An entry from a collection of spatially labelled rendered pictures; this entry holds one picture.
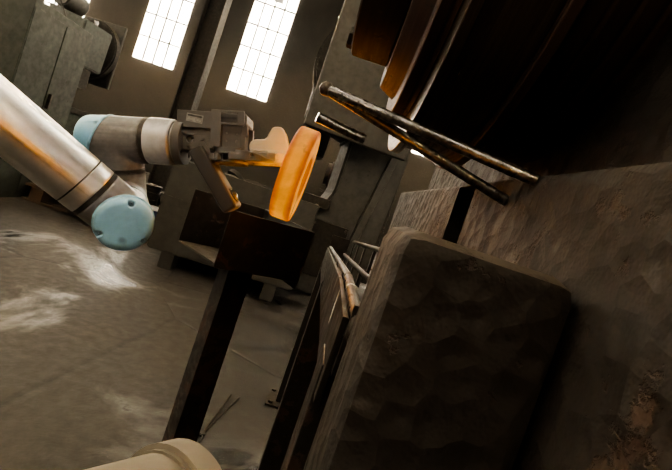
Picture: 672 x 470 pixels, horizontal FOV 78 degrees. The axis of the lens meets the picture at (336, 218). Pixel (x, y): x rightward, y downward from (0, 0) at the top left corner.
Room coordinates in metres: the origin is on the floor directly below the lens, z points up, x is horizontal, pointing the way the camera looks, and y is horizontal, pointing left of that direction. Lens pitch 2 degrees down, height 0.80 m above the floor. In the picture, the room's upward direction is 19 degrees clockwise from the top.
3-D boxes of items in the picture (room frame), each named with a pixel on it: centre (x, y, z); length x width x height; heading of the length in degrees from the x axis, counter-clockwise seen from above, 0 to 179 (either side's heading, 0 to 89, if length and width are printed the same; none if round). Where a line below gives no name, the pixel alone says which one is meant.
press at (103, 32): (6.98, 5.01, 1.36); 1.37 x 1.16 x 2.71; 81
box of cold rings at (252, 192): (3.22, 0.68, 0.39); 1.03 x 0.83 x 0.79; 95
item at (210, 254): (0.98, 0.19, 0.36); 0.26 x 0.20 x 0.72; 36
